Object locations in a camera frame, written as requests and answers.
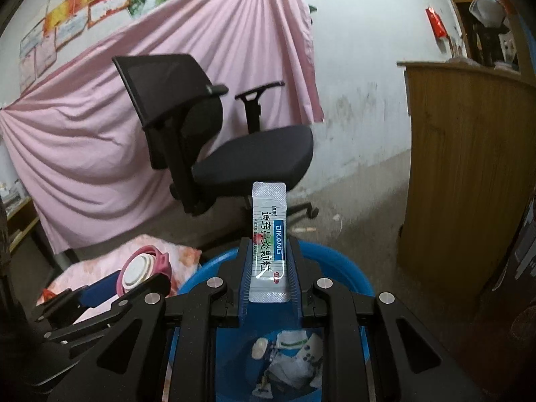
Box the red hanging ornament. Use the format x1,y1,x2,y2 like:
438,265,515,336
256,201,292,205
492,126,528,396
425,6,448,53

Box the wooden cabinet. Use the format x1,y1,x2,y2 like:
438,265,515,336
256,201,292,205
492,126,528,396
396,61,536,302

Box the wooden shelf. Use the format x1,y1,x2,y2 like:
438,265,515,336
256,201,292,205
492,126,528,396
0,195,40,256

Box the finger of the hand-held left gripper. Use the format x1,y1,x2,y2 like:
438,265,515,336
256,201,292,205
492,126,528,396
44,275,170,359
36,271,123,324

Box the pink hanging cloth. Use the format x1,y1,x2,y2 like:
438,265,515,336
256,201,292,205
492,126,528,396
0,0,325,254

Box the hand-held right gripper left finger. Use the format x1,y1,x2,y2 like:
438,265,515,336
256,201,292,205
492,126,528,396
47,237,253,402

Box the group of wall certificates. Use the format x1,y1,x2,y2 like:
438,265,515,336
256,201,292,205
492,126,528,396
19,0,130,93

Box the floral blanket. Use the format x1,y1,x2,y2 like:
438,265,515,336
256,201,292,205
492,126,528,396
36,234,202,306

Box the wooden door frame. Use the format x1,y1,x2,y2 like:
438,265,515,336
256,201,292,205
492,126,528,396
450,0,520,72

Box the pile of wrappers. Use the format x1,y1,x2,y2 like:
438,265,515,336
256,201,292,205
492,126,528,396
251,331,325,402

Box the pink round container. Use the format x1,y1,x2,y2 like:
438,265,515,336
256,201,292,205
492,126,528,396
117,246,172,296

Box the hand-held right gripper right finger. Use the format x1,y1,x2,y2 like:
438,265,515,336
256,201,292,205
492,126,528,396
288,237,482,402

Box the blue plastic basin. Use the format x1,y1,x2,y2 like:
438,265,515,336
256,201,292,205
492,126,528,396
176,241,375,402

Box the white sachet with blue label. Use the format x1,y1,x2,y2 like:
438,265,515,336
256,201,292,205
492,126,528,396
248,181,290,303

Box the black office chair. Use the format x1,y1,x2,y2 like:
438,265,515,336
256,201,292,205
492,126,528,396
112,53,319,220

